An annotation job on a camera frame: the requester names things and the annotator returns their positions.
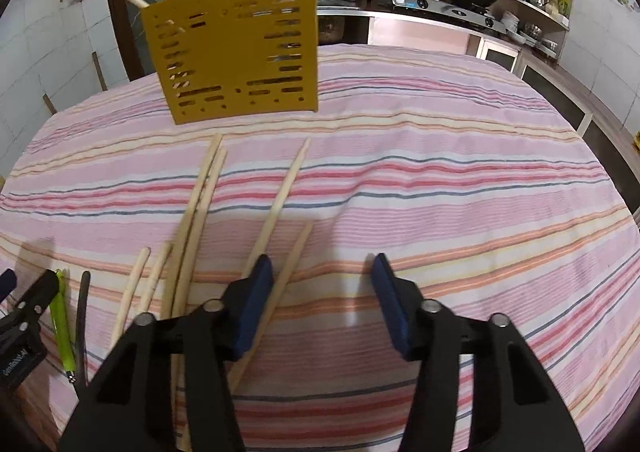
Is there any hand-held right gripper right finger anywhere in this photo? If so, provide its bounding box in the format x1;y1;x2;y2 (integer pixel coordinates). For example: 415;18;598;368
371;253;586;452

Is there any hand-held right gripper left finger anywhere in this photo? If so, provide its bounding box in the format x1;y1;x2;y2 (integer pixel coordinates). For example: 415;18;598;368
59;254;275;452

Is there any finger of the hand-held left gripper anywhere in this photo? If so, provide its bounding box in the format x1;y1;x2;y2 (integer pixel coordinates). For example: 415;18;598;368
11;271;61;329
0;269;18;305

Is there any green pen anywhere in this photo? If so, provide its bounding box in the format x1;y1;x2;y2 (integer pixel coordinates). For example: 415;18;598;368
54;269;77;383

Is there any black chopstick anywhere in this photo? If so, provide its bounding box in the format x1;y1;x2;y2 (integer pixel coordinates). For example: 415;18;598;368
76;271;92;388

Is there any yellow perforated utensil holder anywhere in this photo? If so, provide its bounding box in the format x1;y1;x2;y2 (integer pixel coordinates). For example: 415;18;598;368
141;0;319;125

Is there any steel gas stove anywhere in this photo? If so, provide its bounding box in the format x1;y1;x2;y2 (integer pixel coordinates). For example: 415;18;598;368
367;0;507;35

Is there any corner wall shelf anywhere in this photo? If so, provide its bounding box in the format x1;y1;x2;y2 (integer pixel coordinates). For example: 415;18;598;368
475;0;576;63

